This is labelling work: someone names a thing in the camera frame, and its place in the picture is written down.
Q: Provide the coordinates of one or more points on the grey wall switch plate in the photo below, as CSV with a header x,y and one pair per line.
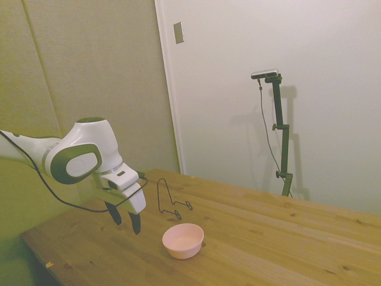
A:
x,y
179,32

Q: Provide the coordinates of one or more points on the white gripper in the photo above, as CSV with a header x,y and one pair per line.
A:
x,y
137,200

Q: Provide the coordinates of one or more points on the white door frame trim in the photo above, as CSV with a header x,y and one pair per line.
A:
x,y
166,74

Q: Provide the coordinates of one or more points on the silver stereo camera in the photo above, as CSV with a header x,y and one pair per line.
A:
x,y
265,73

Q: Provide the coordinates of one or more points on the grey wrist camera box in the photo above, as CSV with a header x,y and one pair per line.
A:
x,y
110,187

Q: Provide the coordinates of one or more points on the pink plastic bowl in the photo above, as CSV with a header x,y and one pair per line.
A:
x,y
183,244

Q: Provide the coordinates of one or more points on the small orange scrap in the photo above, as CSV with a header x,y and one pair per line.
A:
x,y
49,264

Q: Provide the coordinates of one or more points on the black jointed camera stand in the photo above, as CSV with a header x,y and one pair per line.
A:
x,y
279,113

